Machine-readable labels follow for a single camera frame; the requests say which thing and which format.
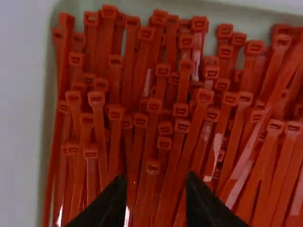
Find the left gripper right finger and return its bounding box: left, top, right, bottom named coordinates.
left=184, top=170, right=251, bottom=227

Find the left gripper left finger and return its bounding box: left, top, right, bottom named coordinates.
left=64, top=174, right=129, bottom=227

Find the row of orange cable ties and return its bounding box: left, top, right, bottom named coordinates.
left=42, top=4, right=303, bottom=227

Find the pale tray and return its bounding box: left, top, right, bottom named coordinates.
left=39, top=0, right=303, bottom=227

